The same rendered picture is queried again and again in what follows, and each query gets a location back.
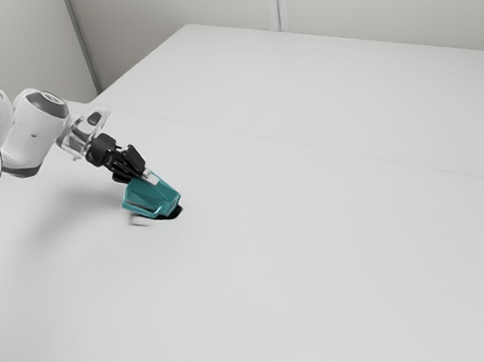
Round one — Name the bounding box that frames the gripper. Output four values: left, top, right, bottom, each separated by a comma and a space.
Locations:
83, 130, 165, 189

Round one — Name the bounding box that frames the teal faceted mug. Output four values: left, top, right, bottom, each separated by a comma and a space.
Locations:
119, 171, 183, 221

